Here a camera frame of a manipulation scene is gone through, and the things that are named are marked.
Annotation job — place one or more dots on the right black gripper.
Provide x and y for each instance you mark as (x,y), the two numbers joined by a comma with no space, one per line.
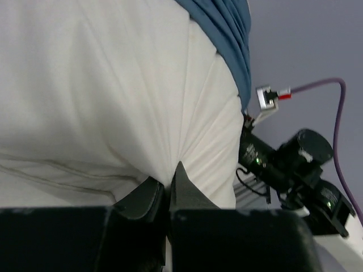
(254,158)

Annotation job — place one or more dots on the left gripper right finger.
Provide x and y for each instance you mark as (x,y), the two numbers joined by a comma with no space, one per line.
(206,238)

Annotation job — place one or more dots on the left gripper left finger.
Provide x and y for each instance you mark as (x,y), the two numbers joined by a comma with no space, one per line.
(127,236)

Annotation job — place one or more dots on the blue cartoon print pillowcase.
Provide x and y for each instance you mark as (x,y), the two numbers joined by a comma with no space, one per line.
(227,24)

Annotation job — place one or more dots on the white pillow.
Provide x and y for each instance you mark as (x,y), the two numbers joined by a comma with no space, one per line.
(97,96)

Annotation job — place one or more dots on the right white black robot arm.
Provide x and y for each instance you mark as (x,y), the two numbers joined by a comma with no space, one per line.
(294,172)

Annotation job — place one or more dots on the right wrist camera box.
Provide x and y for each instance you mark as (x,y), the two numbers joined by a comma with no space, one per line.
(268,101)

